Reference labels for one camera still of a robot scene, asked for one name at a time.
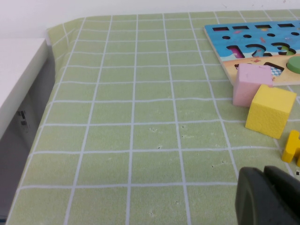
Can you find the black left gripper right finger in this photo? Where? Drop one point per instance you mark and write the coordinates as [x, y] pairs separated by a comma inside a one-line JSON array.
[[286, 187]]

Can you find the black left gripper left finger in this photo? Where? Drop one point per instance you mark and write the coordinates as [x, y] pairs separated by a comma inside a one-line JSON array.
[[253, 201]]

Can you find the yellow H-shaped piece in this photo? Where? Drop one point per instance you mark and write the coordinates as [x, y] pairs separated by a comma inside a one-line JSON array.
[[291, 145]]

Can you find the green circle piece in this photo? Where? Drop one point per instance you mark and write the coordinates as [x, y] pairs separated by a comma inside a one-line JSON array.
[[294, 65]]

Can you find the wooden number shape puzzle board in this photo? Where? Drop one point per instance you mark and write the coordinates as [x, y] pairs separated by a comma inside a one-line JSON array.
[[215, 35]]

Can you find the yellow wooden cube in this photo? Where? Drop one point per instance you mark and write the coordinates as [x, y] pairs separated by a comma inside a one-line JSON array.
[[269, 112]]

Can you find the pink wooden cube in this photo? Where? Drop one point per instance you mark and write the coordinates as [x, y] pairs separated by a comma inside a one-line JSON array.
[[248, 84]]

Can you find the green checkered tablecloth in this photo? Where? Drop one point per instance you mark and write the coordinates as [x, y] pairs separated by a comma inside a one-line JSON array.
[[140, 117]]

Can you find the white side cabinet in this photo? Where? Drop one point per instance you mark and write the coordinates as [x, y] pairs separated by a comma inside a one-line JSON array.
[[18, 65]]

